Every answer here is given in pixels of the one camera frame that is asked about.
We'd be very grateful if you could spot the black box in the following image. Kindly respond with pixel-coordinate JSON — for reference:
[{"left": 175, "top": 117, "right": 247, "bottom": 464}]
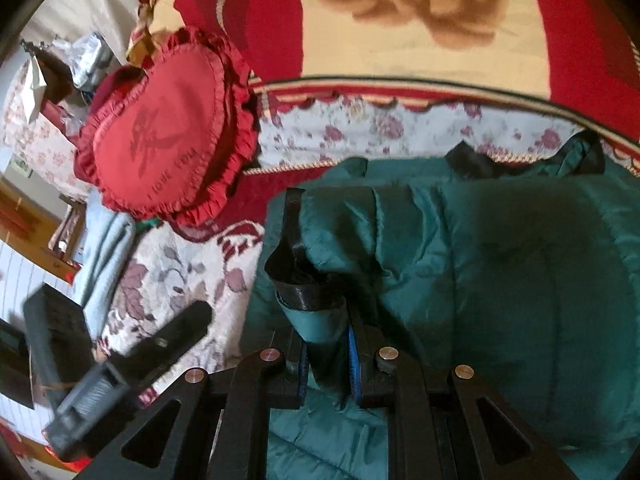
[{"left": 22, "top": 282, "right": 97, "bottom": 402}]

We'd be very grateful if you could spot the red heart-shaped pillow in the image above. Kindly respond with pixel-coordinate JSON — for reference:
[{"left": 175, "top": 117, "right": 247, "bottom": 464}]
[{"left": 74, "top": 25, "right": 261, "bottom": 228}]

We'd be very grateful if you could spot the dark red cloth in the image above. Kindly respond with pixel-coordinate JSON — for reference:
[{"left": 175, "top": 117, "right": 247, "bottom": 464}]
[{"left": 89, "top": 66, "right": 148, "bottom": 113}]

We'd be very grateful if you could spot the checkered rose print blanket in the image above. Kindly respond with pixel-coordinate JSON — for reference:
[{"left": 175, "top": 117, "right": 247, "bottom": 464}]
[{"left": 125, "top": 0, "right": 640, "bottom": 176}]

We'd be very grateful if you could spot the pale floral cloth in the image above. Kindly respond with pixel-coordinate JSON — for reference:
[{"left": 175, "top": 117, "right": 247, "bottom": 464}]
[{"left": 4, "top": 57, "right": 93, "bottom": 203}]

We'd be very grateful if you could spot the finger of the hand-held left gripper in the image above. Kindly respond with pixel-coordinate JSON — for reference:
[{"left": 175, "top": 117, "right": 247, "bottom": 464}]
[{"left": 125, "top": 301, "right": 213, "bottom": 377}]

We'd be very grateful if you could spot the light blue cloth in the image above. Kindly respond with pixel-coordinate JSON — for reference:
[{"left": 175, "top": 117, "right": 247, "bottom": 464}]
[{"left": 74, "top": 200, "right": 140, "bottom": 322}]

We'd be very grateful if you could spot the clear plastic bag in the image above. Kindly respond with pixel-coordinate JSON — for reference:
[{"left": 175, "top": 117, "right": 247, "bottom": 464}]
[{"left": 69, "top": 32, "right": 110, "bottom": 90}]

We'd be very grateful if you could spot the wooden furniture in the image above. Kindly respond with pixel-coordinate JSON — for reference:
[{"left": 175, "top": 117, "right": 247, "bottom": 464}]
[{"left": 0, "top": 177, "right": 87, "bottom": 273}]

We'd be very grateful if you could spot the floral bedspread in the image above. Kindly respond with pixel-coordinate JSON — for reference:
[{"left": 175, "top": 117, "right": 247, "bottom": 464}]
[{"left": 82, "top": 94, "right": 640, "bottom": 411}]

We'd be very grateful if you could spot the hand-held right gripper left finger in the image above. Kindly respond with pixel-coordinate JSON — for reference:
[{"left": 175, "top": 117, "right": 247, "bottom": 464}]
[{"left": 87, "top": 330, "right": 311, "bottom": 480}]

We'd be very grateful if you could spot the green quilted jacket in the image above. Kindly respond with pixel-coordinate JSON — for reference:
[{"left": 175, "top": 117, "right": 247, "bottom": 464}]
[{"left": 240, "top": 132, "right": 640, "bottom": 480}]

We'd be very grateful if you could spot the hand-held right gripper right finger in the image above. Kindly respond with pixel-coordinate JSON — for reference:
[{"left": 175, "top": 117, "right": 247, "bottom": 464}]
[{"left": 345, "top": 307, "right": 581, "bottom": 480}]

